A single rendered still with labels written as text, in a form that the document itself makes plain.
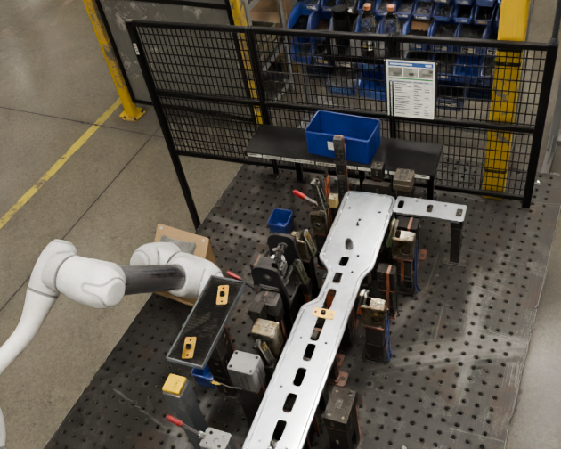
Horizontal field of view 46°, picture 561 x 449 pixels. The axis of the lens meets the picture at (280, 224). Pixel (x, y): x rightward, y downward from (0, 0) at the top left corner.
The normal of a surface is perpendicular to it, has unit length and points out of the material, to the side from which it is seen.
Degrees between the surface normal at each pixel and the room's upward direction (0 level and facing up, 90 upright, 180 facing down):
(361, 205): 0
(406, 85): 90
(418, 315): 0
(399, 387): 0
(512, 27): 88
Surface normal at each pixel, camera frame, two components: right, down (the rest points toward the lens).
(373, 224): -0.15, -0.70
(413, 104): -0.34, 0.70
